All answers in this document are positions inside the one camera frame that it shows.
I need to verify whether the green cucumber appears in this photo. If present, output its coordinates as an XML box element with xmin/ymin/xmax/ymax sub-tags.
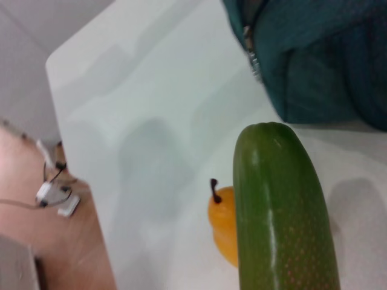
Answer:
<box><xmin>232</xmin><ymin>121</ymin><xmax>341</xmax><ymax>290</ymax></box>

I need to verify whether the dark teal lunch bag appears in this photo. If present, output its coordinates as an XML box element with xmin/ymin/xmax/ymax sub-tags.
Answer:
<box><xmin>222</xmin><ymin>0</ymin><xmax>387</xmax><ymax>132</ymax></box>

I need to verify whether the orange pear with stem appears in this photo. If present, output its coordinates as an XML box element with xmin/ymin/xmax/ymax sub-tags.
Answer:
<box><xmin>207</xmin><ymin>178</ymin><xmax>240</xmax><ymax>268</ymax></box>

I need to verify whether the white socket block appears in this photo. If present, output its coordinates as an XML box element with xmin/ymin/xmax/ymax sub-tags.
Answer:
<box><xmin>57</xmin><ymin>195</ymin><xmax>82</xmax><ymax>218</ymax></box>

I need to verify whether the white power adapter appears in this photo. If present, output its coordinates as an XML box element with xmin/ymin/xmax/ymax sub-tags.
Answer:
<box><xmin>35</xmin><ymin>181</ymin><xmax>52</xmax><ymax>207</ymax></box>

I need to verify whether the thin grey floor cable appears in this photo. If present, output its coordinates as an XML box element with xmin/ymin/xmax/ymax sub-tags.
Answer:
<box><xmin>0</xmin><ymin>198</ymin><xmax>42</xmax><ymax>210</ymax></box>

